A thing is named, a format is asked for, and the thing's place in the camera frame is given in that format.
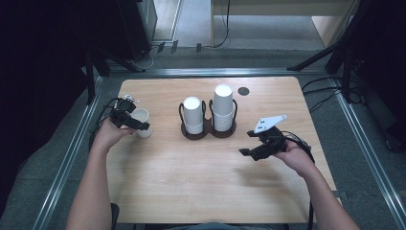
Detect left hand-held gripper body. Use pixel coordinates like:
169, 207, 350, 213
109, 94, 141, 128

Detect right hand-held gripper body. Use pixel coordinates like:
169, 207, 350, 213
252, 114, 288, 161

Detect single white paper cup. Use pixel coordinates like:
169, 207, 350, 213
130, 108, 154, 139

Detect dark double cup holder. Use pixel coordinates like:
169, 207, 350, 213
177, 99, 239, 141

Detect tall stack of white cups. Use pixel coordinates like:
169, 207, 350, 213
212, 83, 235, 132

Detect person's left hand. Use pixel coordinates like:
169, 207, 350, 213
92, 118, 137, 151

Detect person's right hand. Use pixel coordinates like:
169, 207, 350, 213
274, 141, 316, 178

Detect black tripod stand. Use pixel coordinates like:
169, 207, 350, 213
286, 0, 372, 104
83, 47, 147, 105

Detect short stack of white cups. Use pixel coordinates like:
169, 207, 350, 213
183, 96, 205, 136

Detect person's grey clothing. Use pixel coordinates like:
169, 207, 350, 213
164, 221, 271, 230

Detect black cabinet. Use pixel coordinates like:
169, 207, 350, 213
115, 0, 158, 62

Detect dark curtain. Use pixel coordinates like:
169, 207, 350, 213
0, 0, 97, 219

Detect grey tape patch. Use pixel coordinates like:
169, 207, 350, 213
332, 190, 352, 201

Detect black chair seat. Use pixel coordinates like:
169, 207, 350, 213
109, 202, 121, 230

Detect light wooden furniture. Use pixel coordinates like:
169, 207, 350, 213
210, 0, 362, 49

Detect left hand-held gripper cable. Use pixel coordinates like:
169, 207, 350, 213
88, 97, 123, 149

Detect hand-held gripper cable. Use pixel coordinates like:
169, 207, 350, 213
88, 97, 123, 149
280, 129, 317, 230

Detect right hand-held gripper cable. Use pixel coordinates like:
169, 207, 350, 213
280, 129, 317, 230

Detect white floor cable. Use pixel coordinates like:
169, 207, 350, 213
131, 44, 161, 70

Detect black floor cables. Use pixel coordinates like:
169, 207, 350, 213
301, 75, 366, 114

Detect metal frame rail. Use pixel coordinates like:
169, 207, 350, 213
329, 76, 406, 230
32, 76, 103, 230
108, 67, 327, 78

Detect thin black hanging cable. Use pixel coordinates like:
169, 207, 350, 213
212, 0, 232, 49

